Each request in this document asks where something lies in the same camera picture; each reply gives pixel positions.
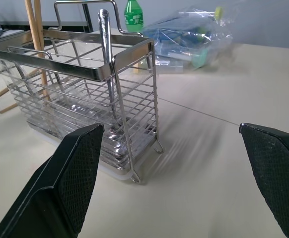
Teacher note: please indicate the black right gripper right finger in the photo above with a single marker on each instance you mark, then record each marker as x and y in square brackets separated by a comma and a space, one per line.
[276, 173]

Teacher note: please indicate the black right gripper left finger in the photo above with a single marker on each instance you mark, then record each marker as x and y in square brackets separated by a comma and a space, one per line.
[60, 188]

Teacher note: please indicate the stainless steel spoon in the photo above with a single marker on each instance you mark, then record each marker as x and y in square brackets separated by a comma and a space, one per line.
[108, 74]

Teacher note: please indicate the clear plastic bag of items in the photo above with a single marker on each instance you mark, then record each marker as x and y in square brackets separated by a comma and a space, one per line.
[191, 42]

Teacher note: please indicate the green plastic soda bottle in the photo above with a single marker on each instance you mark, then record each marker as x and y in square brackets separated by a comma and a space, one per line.
[133, 16]

